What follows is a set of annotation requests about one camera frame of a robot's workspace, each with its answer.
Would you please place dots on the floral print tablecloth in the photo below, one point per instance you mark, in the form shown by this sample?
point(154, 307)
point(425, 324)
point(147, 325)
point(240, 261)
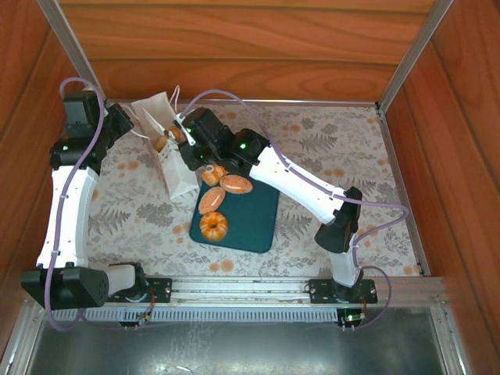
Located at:
point(332, 133)

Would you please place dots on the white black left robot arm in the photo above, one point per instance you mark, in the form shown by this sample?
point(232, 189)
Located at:
point(68, 211)

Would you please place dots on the twisted orange fake bread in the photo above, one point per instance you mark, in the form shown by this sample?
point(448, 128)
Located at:
point(213, 177)

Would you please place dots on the white paper bag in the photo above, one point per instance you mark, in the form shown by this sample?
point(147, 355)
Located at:
point(179, 176)

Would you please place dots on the striped orange fake loaf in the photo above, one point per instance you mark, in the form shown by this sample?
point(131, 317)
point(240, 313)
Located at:
point(175, 134)

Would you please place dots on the grey sheet metal plate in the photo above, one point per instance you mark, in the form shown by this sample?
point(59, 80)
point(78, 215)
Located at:
point(234, 347)

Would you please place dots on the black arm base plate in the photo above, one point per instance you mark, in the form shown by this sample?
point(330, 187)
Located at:
point(160, 289)
point(320, 291)

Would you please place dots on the aluminium side frame bar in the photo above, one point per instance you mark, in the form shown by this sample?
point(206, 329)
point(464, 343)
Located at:
point(402, 187)

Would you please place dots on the brown tongs with white tips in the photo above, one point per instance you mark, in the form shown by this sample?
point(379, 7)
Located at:
point(187, 134)

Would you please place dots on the aluminium table edge strip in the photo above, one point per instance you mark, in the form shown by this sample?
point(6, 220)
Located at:
point(312, 102)

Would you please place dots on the sugar-coated oval fake bread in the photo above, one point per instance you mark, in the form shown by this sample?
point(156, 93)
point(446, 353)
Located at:
point(236, 184)
point(211, 200)

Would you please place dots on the aluminium mounting rail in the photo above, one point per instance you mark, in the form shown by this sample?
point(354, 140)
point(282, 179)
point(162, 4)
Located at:
point(238, 287)

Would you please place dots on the small circuit board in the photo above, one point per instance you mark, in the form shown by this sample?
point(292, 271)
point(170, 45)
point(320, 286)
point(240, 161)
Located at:
point(351, 317)
point(146, 317)

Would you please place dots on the teal serving tray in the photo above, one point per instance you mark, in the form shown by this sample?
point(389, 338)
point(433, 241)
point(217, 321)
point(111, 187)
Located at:
point(250, 222)

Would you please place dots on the aluminium frame post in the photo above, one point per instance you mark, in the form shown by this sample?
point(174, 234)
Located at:
point(414, 54)
point(70, 43)

